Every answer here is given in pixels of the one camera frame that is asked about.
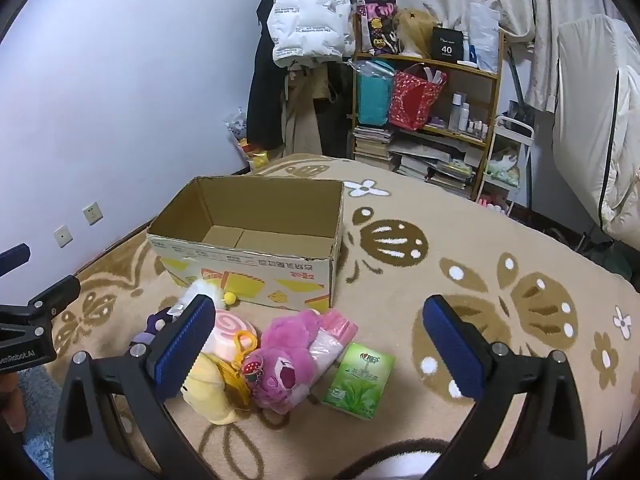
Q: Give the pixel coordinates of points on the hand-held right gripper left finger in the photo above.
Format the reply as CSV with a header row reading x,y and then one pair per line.
x,y
182,345

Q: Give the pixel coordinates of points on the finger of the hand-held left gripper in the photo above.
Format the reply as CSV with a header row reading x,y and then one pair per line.
x,y
57,292
12,259

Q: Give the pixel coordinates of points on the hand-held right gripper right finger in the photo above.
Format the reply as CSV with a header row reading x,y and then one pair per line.
x,y
450,345

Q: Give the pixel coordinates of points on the purple haired plush doll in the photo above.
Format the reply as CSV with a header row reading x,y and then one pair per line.
x,y
155,322

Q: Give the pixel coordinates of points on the pink swirl roll plush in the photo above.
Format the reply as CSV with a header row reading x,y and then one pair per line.
x,y
227,335

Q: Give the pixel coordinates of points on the yellow plush toy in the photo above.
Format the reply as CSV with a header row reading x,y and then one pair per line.
x,y
210,390

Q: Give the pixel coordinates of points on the green tissue pack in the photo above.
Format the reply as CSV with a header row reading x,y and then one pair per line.
x,y
357,380

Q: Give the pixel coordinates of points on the pink bear plush toy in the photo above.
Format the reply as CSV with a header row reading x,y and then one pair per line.
x,y
285,355

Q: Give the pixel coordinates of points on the pink-capped plastic bottle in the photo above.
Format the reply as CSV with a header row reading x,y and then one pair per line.
x,y
332,335

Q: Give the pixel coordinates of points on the cardboard box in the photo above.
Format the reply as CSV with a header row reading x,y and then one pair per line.
x,y
280,270

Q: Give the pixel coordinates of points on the blue grey cloth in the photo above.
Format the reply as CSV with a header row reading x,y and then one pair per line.
x,y
35,395

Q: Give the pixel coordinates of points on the white fluffy plush toy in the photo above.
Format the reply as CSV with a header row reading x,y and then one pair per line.
x,y
202,287

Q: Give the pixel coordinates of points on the beige flower print blanket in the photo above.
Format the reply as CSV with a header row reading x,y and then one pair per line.
x,y
400,310

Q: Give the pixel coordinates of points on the brown white fluffy cloth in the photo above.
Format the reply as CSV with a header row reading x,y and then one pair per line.
x,y
395,462

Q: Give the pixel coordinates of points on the dark green cloth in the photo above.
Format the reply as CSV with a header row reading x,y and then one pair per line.
x,y
607,257

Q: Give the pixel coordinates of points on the pile of magazines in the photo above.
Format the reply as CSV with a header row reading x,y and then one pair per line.
x,y
435,165

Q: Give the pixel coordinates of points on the pale green packets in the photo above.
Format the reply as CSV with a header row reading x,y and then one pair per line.
x,y
502,167

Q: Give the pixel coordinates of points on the white trolley cart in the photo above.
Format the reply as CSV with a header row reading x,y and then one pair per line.
x,y
527,170

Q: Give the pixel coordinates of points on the stack of books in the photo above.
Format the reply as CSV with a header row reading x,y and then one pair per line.
x,y
372,147

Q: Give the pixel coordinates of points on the clear plastic wrap bundle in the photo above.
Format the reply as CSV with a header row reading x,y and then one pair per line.
x,y
236,125

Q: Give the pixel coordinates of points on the grey bottle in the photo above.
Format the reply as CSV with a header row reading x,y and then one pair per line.
x,y
465,117

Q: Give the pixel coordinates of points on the tall white bottle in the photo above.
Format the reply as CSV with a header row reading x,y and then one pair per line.
x,y
455,112

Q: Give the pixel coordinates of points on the red patterned bag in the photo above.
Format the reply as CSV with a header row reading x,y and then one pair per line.
x,y
412,100

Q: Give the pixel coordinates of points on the beige hanging coat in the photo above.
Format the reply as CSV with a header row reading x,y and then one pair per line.
x,y
300,120

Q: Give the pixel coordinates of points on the black hanging coat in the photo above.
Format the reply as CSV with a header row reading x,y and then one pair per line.
x,y
262,100

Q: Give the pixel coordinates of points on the dark hanging garment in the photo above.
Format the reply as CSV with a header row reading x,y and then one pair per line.
x,y
337,110

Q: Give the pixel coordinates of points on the teal bag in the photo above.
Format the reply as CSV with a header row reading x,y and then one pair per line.
x,y
372,95

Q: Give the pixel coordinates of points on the white duvet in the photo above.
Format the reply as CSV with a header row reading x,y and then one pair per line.
x,y
585,110

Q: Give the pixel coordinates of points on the wooden shelf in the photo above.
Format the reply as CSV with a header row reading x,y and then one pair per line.
x,y
465,71

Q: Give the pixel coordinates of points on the black box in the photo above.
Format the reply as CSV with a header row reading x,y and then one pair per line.
x,y
446,45

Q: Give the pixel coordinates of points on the white plastic bag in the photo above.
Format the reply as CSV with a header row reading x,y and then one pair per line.
x,y
484,35

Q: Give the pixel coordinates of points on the blonde wig head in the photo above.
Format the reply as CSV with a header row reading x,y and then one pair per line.
x,y
415,27

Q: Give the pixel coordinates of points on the pink black patterned bag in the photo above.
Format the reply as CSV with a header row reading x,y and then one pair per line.
x,y
380,25

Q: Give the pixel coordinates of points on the white puffer jacket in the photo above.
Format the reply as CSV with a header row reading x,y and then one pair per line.
x,y
307,10

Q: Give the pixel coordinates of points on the white wall socket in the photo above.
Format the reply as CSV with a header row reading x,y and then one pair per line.
x,y
63,236
92,213

